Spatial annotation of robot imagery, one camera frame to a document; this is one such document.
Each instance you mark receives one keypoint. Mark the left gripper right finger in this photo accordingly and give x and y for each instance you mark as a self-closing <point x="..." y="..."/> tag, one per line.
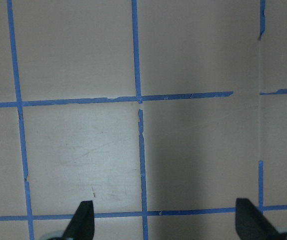
<point x="250" y="224"/>

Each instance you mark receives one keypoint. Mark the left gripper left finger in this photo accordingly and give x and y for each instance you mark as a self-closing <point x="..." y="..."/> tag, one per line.
<point x="82" y="224"/>

